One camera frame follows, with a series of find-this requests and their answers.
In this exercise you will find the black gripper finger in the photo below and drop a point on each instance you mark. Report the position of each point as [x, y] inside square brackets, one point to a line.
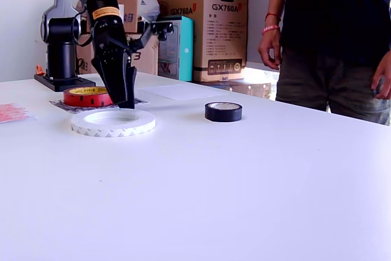
[131, 86]
[113, 80]

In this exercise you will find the black tape roll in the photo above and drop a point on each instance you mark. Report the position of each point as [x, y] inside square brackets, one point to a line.
[223, 115]

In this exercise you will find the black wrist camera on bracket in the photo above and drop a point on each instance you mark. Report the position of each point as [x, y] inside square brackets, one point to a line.
[163, 27]

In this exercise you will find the person in olive shorts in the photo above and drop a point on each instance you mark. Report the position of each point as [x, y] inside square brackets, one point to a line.
[320, 28]

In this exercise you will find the orange clamp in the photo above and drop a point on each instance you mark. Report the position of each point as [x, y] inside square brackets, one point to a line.
[39, 70]

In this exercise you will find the red tape roll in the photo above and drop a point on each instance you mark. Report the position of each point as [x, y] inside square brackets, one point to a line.
[79, 100]

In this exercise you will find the person's right hand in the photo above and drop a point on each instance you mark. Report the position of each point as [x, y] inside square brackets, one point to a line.
[270, 50]

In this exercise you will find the teal carton box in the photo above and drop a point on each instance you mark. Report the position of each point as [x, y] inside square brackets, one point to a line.
[187, 53]

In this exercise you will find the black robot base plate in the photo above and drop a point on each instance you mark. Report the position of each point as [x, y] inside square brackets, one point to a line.
[70, 85]

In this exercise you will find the cardboard box blue logo print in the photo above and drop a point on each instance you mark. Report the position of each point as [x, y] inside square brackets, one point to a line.
[149, 59]

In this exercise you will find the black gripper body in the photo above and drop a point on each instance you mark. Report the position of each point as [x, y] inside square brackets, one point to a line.
[108, 38]

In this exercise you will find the white tape roll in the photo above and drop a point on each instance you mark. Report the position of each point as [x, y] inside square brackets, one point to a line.
[91, 131]

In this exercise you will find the white plastic bag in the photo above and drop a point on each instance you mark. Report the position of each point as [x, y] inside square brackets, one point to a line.
[149, 7]

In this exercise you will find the person's left hand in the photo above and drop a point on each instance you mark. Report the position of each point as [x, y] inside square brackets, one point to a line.
[383, 77]

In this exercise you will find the black scribbled paper sheet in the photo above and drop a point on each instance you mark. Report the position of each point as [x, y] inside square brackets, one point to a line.
[56, 103]

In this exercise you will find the tall cardboard box GX760A print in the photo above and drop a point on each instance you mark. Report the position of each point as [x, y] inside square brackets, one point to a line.
[226, 28]

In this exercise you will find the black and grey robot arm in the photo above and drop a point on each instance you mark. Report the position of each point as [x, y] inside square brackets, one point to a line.
[61, 59]

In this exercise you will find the blank white paper sheet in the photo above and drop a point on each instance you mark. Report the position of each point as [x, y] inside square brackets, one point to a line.
[183, 91]

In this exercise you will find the red scribbled paper sheet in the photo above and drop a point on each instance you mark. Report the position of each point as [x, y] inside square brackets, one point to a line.
[12, 112]

